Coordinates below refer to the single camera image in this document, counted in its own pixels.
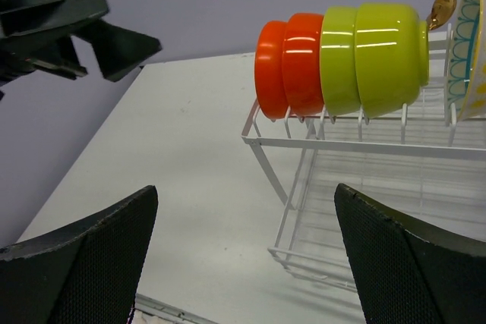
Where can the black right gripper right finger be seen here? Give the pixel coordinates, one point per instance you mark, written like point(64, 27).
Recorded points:
point(407, 270)

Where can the green bowl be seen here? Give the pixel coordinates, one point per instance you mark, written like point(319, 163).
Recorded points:
point(391, 56)
point(337, 61)

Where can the white wire dish rack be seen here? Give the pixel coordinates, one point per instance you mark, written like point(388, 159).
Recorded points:
point(420, 160)

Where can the teal patterned white bowl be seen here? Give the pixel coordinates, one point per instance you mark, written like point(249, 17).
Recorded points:
point(465, 42)

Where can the orange bowl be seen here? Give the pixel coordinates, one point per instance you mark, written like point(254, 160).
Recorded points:
point(301, 63)
point(268, 81)

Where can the gold spoon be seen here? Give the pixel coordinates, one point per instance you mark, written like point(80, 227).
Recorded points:
point(441, 12)

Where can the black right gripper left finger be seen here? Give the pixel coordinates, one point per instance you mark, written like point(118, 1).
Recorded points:
point(84, 272)

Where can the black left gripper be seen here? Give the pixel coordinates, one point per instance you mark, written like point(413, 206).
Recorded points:
point(36, 36)

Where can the yellow floral white bowl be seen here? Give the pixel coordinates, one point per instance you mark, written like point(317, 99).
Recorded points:
point(474, 104)

